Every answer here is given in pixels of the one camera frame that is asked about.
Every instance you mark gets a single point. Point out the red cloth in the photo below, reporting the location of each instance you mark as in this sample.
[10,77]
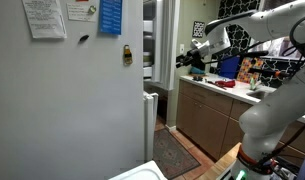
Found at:
[226,83]

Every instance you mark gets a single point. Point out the blue printed paper sheet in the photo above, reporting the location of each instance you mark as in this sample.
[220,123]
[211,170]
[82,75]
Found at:
[110,16]

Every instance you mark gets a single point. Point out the white printed paper sheet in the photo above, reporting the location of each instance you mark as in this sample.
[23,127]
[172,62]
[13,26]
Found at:
[43,18]

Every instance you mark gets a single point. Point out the patterned floor rug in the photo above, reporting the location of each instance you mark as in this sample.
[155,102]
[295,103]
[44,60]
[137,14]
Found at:
[175,155]

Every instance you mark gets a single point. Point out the white kitchen countertop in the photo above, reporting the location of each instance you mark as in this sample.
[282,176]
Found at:
[238,90]

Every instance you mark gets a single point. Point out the white wall light switch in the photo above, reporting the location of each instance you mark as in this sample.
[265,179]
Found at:
[181,49]

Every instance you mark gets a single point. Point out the black oval fridge magnet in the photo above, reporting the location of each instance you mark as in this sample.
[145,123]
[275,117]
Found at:
[84,38]

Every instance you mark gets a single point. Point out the blue upright board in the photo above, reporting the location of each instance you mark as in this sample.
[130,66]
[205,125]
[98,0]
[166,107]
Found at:
[229,68]

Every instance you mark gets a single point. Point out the teal small object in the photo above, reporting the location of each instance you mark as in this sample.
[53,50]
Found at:
[197,70]

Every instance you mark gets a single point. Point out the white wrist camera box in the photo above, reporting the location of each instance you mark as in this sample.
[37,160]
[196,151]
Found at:
[200,47]

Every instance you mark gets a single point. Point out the round metallic fridge magnet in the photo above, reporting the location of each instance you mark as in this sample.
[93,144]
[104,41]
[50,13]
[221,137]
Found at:
[92,9]

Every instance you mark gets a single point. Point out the black white patterned picture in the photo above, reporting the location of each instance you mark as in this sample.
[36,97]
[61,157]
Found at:
[198,29]

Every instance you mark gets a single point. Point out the small white paper note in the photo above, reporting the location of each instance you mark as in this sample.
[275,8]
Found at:
[78,13]

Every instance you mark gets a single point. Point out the kitchen sink basin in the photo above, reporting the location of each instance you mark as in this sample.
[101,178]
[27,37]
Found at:
[260,95]

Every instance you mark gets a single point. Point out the brown kitchen base cabinets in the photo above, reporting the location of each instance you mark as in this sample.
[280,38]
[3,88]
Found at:
[205,120]

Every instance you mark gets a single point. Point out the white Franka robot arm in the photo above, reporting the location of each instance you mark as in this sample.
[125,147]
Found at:
[275,110]

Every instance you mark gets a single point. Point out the white fridge body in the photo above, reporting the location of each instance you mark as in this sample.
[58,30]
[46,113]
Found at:
[58,100]

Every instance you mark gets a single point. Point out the colourful tile patterned board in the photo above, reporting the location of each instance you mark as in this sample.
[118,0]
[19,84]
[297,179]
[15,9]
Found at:
[248,71]

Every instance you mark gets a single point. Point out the small dark object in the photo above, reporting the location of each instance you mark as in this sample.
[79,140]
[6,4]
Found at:
[198,78]

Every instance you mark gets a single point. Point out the green small bottle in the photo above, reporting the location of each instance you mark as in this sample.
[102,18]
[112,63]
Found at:
[253,85]

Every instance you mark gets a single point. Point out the white electric stove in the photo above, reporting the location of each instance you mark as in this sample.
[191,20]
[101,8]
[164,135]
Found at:
[142,173]

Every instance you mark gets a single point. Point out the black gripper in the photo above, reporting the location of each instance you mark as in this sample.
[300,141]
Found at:
[194,60]

